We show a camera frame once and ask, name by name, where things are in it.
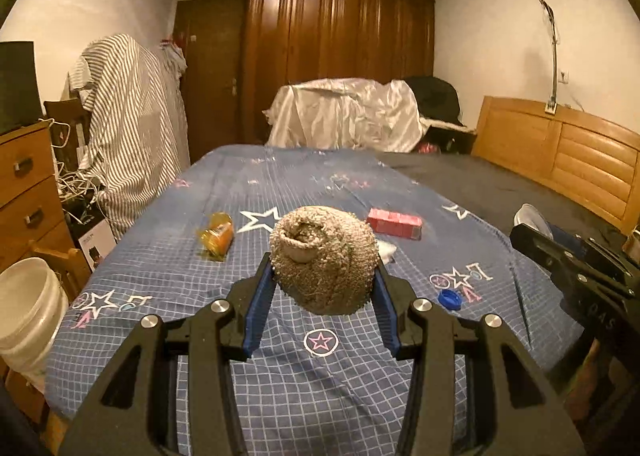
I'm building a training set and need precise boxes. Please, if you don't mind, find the black television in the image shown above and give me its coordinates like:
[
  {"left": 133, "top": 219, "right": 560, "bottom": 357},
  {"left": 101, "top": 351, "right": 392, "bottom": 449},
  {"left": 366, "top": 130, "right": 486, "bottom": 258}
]
[{"left": 0, "top": 40, "right": 43, "bottom": 136}]

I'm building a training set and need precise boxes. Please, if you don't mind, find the wooden headboard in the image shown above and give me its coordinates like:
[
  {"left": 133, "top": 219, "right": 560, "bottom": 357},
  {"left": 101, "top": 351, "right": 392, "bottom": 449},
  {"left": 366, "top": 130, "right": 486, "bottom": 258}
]
[{"left": 470, "top": 95, "right": 640, "bottom": 237}]

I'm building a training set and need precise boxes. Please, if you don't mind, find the dark wooden door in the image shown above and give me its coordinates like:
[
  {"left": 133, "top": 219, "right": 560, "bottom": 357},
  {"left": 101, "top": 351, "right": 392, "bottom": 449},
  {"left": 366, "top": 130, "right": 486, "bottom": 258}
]
[{"left": 172, "top": 0, "right": 248, "bottom": 164}]

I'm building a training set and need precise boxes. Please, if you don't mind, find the blue star printed blanket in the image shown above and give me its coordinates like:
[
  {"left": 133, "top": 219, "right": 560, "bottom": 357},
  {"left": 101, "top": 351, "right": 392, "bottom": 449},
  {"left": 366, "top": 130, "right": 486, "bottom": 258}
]
[{"left": 45, "top": 143, "right": 586, "bottom": 456}]

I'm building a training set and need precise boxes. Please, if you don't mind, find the black clothing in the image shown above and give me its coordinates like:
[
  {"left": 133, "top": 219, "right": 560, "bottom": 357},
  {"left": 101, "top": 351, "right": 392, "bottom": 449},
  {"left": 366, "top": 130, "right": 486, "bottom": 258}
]
[{"left": 404, "top": 76, "right": 463, "bottom": 127}]

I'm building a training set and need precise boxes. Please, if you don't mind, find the large red carton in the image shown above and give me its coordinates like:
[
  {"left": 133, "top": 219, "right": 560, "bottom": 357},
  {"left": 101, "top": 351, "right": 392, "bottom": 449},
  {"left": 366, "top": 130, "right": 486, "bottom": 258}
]
[{"left": 365, "top": 207, "right": 423, "bottom": 240}]

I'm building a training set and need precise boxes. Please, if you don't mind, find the blue bottle cap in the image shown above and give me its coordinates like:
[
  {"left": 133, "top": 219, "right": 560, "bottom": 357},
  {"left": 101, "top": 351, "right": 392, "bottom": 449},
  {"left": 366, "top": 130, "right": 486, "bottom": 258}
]
[{"left": 437, "top": 289, "right": 465, "bottom": 311}]

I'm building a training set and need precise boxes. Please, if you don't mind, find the wooden dresser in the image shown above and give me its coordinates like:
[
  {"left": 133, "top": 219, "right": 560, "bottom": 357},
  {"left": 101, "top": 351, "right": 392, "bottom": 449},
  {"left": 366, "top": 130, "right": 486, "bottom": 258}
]
[{"left": 0, "top": 123, "right": 81, "bottom": 277}]

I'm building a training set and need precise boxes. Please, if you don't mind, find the grey bedsheet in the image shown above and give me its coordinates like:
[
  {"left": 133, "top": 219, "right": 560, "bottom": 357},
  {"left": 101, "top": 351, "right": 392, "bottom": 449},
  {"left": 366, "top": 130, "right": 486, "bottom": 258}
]
[{"left": 375, "top": 151, "right": 631, "bottom": 247}]

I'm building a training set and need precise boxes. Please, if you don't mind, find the curved metal pole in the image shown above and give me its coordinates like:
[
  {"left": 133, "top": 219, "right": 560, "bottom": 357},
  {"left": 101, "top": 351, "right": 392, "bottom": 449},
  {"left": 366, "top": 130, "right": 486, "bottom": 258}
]
[{"left": 507, "top": 0, "right": 561, "bottom": 112}]

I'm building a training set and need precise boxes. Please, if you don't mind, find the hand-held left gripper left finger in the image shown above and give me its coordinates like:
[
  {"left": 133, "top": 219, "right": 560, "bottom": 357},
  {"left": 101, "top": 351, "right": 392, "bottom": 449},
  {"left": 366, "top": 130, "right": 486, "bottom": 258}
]
[{"left": 59, "top": 252, "right": 278, "bottom": 456}]

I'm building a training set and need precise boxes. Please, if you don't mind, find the tangle of white cables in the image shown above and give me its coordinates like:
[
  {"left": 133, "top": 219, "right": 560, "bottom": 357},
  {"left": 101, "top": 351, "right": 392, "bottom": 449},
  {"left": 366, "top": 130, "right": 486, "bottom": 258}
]
[{"left": 52, "top": 119, "right": 108, "bottom": 217}]

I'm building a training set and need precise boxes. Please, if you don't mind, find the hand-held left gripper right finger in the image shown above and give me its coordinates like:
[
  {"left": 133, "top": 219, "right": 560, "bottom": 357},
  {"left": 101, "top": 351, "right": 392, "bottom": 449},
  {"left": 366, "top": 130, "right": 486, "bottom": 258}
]
[{"left": 372, "top": 256, "right": 586, "bottom": 456}]

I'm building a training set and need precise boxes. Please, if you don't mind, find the dark wooden chair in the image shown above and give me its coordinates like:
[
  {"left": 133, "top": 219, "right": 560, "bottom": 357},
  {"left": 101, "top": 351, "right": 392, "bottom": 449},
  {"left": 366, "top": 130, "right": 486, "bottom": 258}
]
[{"left": 44, "top": 97, "right": 93, "bottom": 172}]

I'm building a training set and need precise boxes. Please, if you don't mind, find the brown wooden wardrobe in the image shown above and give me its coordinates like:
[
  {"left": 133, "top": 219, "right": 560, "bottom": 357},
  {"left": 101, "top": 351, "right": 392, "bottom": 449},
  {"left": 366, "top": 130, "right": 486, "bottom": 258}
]
[{"left": 242, "top": 0, "right": 436, "bottom": 147}]

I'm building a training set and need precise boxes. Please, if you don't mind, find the wooden stool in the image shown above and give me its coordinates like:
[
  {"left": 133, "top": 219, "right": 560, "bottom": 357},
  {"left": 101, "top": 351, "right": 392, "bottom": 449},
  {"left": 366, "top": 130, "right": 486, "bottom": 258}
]
[{"left": 27, "top": 239, "right": 93, "bottom": 304}]

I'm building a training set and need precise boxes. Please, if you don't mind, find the black and white box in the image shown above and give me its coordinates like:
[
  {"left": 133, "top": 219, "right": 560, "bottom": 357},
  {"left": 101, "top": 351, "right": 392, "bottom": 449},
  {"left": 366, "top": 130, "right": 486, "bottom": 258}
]
[{"left": 70, "top": 216, "right": 118, "bottom": 272}]

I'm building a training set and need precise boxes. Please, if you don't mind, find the white plastic bucket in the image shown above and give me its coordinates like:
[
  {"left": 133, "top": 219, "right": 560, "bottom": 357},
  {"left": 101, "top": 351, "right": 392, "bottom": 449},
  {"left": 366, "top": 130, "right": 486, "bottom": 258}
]
[{"left": 0, "top": 257, "right": 70, "bottom": 394}]

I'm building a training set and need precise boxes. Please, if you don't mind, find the yellow snack packet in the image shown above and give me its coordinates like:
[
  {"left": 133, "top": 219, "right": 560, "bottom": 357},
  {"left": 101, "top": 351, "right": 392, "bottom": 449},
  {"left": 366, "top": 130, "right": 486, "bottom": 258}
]
[{"left": 196, "top": 212, "right": 236, "bottom": 262}]

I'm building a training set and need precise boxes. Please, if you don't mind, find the white satin cloth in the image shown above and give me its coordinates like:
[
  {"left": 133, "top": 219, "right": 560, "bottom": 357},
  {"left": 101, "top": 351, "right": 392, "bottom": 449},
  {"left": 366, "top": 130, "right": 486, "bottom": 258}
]
[{"left": 263, "top": 78, "right": 426, "bottom": 153}]

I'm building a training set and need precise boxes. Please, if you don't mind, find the white plastic piece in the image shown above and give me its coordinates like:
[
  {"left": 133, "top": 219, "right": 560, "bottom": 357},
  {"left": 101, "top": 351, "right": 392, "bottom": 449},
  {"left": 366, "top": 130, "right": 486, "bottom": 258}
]
[{"left": 513, "top": 203, "right": 556, "bottom": 239}]

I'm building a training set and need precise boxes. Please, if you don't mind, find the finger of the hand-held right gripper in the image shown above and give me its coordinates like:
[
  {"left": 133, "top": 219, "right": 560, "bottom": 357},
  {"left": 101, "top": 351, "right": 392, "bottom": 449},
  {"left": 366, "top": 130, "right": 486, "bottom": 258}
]
[
  {"left": 547, "top": 227, "right": 627, "bottom": 278},
  {"left": 510, "top": 223, "right": 636, "bottom": 298}
]

